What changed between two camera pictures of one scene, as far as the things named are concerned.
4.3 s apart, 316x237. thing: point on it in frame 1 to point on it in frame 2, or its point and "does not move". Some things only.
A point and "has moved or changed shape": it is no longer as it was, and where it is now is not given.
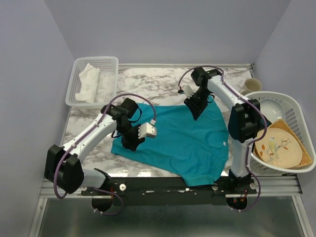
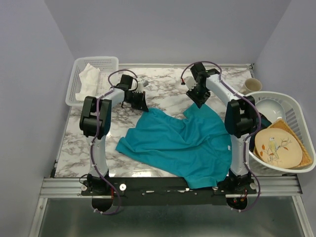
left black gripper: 133,143 to 141,104
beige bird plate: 279,148 does not move
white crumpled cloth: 89,77 does not move
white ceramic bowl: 272,110 does not move
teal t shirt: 195,150 has moved or changed shape
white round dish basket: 295,118 does not move
